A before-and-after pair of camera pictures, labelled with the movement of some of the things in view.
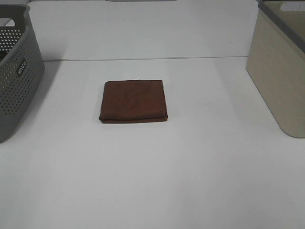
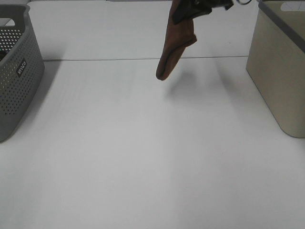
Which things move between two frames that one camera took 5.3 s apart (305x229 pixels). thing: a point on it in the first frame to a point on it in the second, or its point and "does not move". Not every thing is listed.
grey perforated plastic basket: x=22 y=66 does not move
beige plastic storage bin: x=276 y=62 does not move
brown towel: x=133 y=101 to x=177 y=37
